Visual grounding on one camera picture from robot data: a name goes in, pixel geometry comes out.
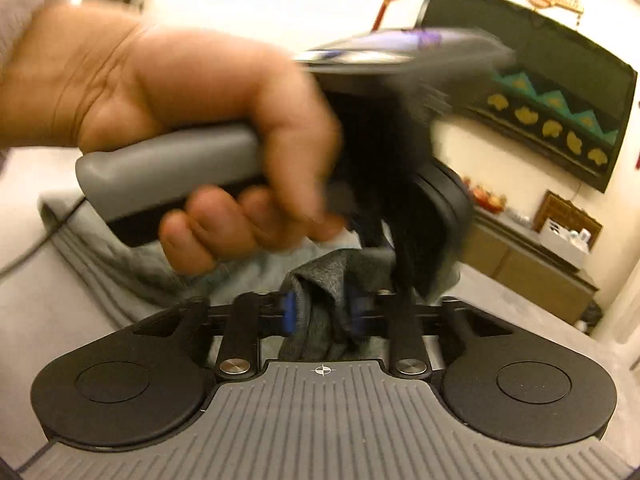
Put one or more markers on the black bag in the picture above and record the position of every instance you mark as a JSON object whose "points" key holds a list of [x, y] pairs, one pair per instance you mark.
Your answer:
{"points": [[592, 316]]}

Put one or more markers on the dark patterned cloth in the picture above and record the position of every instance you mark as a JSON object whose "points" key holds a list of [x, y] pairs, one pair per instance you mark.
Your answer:
{"points": [[550, 60]]}

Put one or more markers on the person's left forearm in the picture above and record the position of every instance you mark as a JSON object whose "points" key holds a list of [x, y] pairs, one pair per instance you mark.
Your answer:
{"points": [[25, 5]]}

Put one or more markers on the grey organizer box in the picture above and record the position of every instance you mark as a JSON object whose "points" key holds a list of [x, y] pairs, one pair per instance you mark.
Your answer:
{"points": [[560, 246]]}

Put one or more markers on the red fruit bowl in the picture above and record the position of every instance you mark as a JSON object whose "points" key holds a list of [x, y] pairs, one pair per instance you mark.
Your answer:
{"points": [[487, 202]]}

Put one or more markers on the grey sideboard cabinet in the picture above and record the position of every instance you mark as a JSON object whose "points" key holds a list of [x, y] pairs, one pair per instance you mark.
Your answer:
{"points": [[530, 272]]}

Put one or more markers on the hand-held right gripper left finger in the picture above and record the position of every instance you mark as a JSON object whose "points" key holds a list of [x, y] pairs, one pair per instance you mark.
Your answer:
{"points": [[287, 315]]}

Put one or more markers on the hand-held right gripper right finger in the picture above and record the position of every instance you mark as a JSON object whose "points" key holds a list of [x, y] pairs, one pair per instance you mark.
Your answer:
{"points": [[356, 316]]}

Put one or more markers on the grey pants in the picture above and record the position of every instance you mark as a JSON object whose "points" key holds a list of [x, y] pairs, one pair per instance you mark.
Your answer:
{"points": [[125, 272]]}

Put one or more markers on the person's left hand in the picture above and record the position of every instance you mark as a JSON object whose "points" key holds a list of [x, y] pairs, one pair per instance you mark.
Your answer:
{"points": [[200, 85]]}

